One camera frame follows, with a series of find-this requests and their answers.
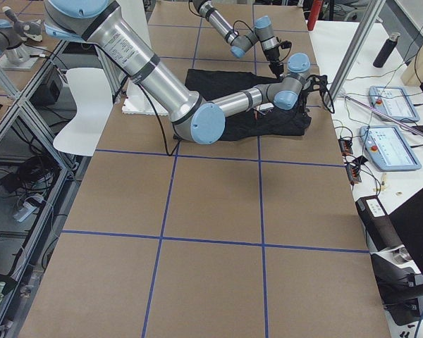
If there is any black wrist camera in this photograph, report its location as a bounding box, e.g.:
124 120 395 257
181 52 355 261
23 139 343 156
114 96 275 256
307 74 329 94
278 40 292 49

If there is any orange circuit board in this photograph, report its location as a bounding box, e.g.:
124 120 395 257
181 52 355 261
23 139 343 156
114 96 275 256
338 138 353 156

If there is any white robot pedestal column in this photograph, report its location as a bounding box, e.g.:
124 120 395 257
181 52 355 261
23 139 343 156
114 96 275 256
118 0 167 116

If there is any black t-shirt with logo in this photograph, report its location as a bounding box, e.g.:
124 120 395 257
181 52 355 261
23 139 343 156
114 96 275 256
185 68 312 141

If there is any white plastic chair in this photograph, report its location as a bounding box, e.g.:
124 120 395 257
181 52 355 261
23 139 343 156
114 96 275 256
53 68 114 156

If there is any aluminium frame post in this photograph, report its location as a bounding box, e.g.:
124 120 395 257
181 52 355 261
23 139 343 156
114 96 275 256
324 0 386 104

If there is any black monitor on stand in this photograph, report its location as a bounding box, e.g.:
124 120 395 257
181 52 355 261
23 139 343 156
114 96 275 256
372 188 423 325

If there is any black box with label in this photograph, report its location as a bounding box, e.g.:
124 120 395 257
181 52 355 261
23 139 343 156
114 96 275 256
355 195 403 251

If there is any far teach pendant tablet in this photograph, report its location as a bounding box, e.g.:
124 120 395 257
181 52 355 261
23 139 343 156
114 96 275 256
368 86 420 122

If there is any teach pendant tablet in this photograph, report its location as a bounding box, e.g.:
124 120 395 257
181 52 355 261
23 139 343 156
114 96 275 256
368 86 420 122
359 126 422 172

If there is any red fire extinguisher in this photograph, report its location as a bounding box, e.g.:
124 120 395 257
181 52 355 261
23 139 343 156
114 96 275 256
307 0 323 32

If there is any black water bottle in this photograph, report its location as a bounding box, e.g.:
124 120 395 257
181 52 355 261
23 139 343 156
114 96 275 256
372 32 401 68

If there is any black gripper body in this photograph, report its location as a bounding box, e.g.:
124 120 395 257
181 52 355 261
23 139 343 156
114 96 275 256
264 48 283 68

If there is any metal reacher grabber tool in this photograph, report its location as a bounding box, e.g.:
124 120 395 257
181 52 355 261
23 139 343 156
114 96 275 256
340 94 423 137

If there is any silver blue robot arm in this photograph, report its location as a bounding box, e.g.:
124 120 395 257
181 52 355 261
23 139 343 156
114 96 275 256
44 1 310 144
190 1 290 80

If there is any near teach pendant tablet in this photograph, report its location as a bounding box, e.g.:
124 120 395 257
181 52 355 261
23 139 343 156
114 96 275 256
359 126 422 172

